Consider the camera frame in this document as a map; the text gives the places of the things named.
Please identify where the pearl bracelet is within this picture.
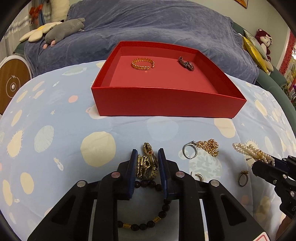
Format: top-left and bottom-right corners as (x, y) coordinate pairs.
(232, 142), (275, 166)

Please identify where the silver ring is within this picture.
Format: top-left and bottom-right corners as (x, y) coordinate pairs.
(182, 141), (198, 159)

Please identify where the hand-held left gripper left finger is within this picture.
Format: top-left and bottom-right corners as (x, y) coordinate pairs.
(27, 149), (139, 241)

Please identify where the grey plush toy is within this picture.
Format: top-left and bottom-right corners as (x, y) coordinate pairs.
(43, 18), (85, 49)

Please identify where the gold chain necklace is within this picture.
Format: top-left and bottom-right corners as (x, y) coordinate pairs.
(196, 138), (220, 158)

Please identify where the red bow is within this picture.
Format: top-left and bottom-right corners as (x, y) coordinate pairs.
(29, 0), (50, 26)

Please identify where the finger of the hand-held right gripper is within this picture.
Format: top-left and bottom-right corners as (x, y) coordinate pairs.
(274, 156), (296, 179)
(252, 160), (289, 185)

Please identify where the flower-shaped pillow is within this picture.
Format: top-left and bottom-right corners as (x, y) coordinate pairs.
(19, 21), (63, 42)

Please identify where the cream pillow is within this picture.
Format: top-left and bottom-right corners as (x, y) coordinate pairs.
(51, 0), (70, 22)

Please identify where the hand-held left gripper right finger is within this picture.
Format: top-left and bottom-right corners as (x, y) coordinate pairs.
(158, 148), (271, 241)

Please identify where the white device with wooden disc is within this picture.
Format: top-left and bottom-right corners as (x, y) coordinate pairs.
(0, 54), (31, 116)

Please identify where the yellow leaf-shaped pillow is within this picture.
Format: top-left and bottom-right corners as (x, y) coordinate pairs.
(242, 29), (274, 75)

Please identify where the red cardboard box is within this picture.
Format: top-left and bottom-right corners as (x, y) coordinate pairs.
(91, 41), (247, 119)

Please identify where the red monkey plush toy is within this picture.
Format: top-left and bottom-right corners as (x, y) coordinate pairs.
(255, 28), (273, 62)

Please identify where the dark wooden bead bracelet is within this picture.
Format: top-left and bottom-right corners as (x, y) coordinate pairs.
(117, 180), (173, 232)

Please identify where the gold block-link bracelet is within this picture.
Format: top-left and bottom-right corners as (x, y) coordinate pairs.
(135, 142), (160, 179)

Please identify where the gold leaf-pattern bangle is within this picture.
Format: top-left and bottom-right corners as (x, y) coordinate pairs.
(132, 58), (155, 70)

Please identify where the gold ring with dark stone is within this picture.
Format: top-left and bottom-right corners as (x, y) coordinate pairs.
(238, 171), (250, 186)

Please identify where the blue-grey blanket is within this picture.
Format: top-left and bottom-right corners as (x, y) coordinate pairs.
(24, 0), (259, 85)

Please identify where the green sofa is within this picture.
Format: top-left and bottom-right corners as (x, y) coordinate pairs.
(231, 22), (296, 130)

